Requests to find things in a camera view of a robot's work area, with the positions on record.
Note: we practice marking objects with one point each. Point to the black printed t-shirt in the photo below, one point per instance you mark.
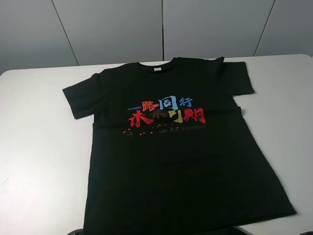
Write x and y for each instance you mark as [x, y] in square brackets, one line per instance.
[171, 152]

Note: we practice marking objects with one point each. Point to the black robot base front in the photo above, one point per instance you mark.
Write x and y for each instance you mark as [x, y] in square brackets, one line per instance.
[73, 232]

